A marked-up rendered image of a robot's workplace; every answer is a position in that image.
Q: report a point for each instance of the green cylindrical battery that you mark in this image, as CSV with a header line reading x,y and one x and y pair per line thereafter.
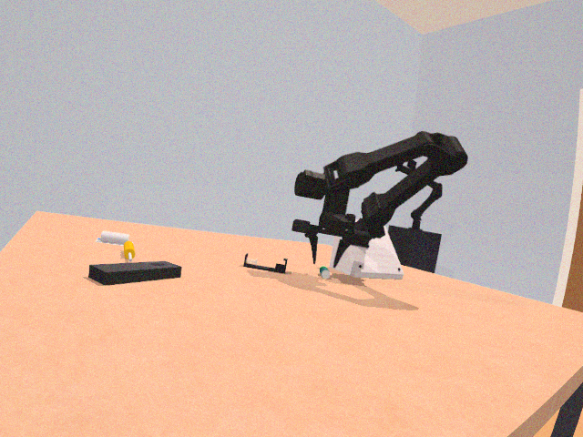
x,y
325,272

